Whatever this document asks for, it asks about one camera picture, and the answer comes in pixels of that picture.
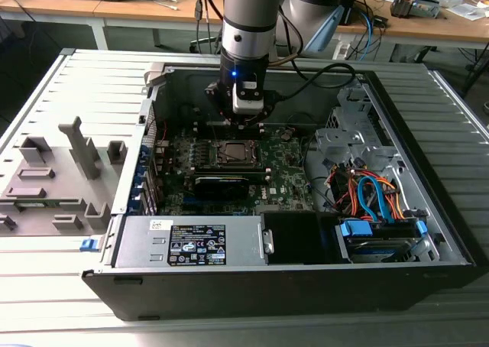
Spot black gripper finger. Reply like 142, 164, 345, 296
242, 92, 284, 130
205, 79, 245, 130

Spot silver CPU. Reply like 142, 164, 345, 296
223, 143, 249, 161

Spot CPU cooler copper fins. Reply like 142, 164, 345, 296
389, 0, 413, 19

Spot green motherboard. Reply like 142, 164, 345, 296
154, 122, 319, 216

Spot metal drive cage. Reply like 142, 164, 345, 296
313, 86, 402, 172

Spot black graphics card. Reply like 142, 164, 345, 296
193, 175, 251, 202

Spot black upright box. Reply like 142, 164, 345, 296
338, 0, 361, 26

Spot hard disk blue carrier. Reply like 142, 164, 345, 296
335, 216, 427, 264

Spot wooden desk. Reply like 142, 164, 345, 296
0, 0, 225, 50
335, 0, 489, 63

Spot grey power supply unit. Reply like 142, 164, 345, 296
112, 215, 276, 270

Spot grey parts rack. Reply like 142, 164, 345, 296
0, 115, 129, 238

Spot grey metal part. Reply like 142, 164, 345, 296
410, 0, 441, 19

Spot black PC case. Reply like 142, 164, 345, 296
81, 62, 485, 323

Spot white paper sheet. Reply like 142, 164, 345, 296
446, 2, 489, 22

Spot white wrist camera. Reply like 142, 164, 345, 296
232, 81, 265, 115

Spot black camera cable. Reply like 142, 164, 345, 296
278, 63, 358, 100

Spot red black wire bundle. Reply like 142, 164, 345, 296
327, 165, 355, 212

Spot blue room cable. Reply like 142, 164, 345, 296
361, 10, 384, 61

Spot blue wire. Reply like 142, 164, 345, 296
357, 173, 397, 225

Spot orange wire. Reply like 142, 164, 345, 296
349, 169, 406, 221

